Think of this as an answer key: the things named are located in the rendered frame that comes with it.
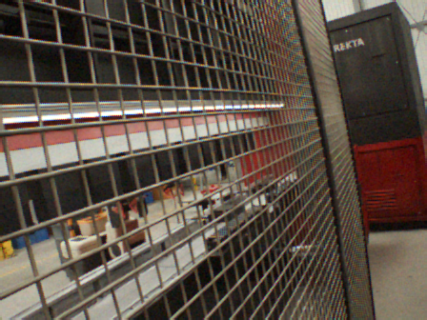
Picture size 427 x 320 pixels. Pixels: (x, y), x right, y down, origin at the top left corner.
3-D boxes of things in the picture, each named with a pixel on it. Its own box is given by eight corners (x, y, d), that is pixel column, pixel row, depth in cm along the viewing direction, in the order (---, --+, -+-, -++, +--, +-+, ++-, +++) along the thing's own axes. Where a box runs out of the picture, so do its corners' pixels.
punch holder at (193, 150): (188, 173, 189) (181, 140, 188) (202, 170, 185) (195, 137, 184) (172, 178, 175) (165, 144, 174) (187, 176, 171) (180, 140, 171)
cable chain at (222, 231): (254, 213, 148) (254, 204, 148) (269, 211, 146) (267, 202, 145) (205, 251, 109) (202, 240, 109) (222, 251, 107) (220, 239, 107)
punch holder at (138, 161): (140, 190, 153) (132, 150, 152) (156, 188, 149) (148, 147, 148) (116, 197, 140) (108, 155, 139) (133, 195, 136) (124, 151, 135)
